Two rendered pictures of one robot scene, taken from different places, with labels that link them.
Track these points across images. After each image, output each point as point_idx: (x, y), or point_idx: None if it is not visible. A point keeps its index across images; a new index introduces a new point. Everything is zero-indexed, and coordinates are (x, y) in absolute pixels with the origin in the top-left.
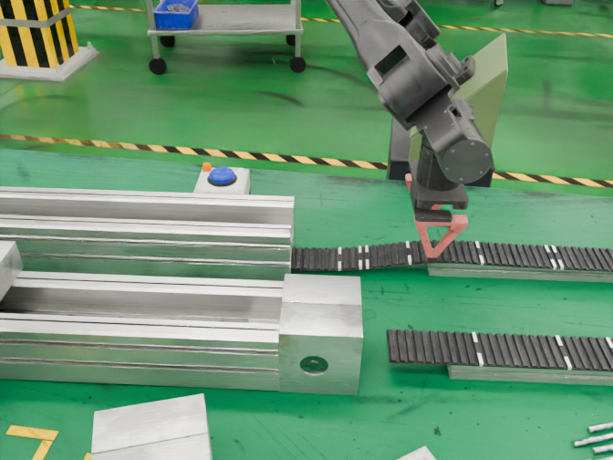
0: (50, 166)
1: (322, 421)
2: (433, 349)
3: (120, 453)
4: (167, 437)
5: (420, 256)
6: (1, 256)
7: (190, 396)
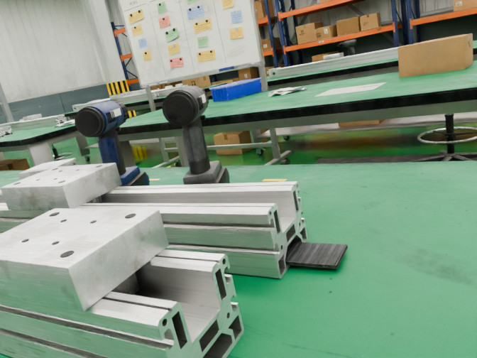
0: None
1: None
2: None
3: (57, 163)
4: (42, 166)
5: None
6: (16, 181)
7: (22, 172)
